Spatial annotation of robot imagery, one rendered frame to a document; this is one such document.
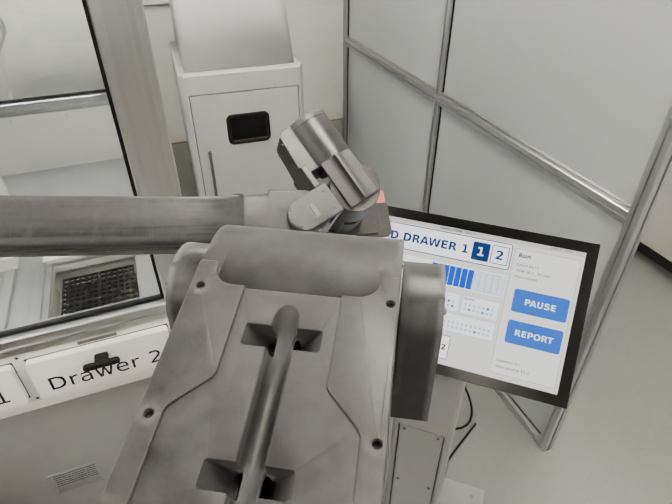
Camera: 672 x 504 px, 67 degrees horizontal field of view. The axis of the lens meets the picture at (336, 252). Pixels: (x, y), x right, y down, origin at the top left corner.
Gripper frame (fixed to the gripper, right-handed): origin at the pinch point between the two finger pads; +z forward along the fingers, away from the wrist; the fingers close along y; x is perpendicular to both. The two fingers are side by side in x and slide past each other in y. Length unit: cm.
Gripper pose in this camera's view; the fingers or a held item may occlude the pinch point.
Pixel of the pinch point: (330, 229)
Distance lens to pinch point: 74.9
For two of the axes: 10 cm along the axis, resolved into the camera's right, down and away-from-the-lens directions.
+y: -9.8, 1.3, -1.8
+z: -1.5, 2.0, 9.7
